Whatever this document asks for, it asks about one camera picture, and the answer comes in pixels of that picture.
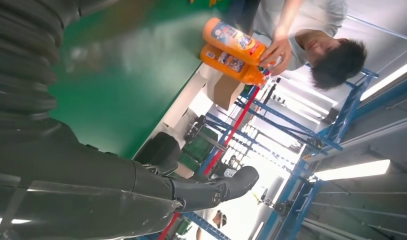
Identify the black carrying case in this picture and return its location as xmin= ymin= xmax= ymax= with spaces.
xmin=133 ymin=131 xmax=182 ymax=168

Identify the green table mat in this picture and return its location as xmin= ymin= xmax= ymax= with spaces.
xmin=47 ymin=0 xmax=238 ymax=160

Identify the beige wooden block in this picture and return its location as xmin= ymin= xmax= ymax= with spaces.
xmin=174 ymin=163 xmax=195 ymax=180

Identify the green plastic crate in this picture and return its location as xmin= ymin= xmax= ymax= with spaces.
xmin=181 ymin=127 xmax=220 ymax=163

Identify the person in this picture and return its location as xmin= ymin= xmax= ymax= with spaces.
xmin=208 ymin=210 xmax=228 ymax=230
xmin=236 ymin=0 xmax=368 ymax=90

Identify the red pole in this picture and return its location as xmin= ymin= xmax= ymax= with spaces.
xmin=157 ymin=86 xmax=261 ymax=240

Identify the brown cardboard box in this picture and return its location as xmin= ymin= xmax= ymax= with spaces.
xmin=206 ymin=73 xmax=246 ymax=112

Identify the ceiling light strip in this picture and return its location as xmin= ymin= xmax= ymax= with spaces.
xmin=314 ymin=159 xmax=392 ymax=181
xmin=359 ymin=57 xmax=407 ymax=102

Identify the blue metal rack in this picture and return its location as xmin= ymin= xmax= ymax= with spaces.
xmin=176 ymin=64 xmax=380 ymax=240

